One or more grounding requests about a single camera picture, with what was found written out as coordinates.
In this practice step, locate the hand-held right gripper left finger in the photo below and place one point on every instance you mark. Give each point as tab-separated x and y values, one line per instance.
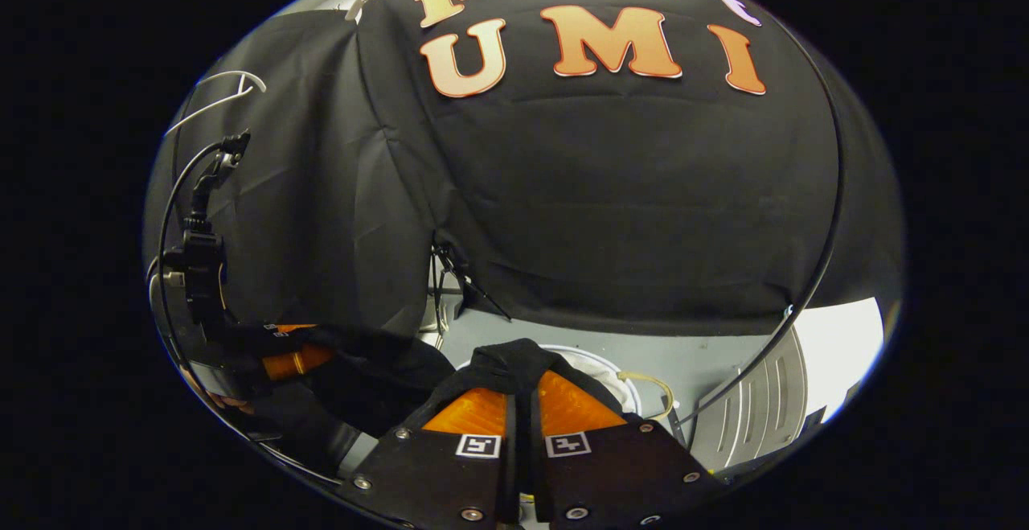
434	482

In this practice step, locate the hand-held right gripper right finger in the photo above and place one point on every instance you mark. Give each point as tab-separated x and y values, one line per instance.
611	474

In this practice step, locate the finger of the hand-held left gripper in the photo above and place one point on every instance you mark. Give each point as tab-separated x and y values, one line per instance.
293	363
291	327

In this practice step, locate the black knit jacket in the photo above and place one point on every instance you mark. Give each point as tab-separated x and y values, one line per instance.
498	361

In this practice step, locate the grey slatted panel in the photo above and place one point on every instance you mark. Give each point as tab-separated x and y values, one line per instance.
764	409

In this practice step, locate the black backdrop stand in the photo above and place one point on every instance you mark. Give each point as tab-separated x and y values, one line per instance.
444	255

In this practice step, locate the black backdrop cloth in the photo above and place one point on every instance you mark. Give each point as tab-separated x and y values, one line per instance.
603	192

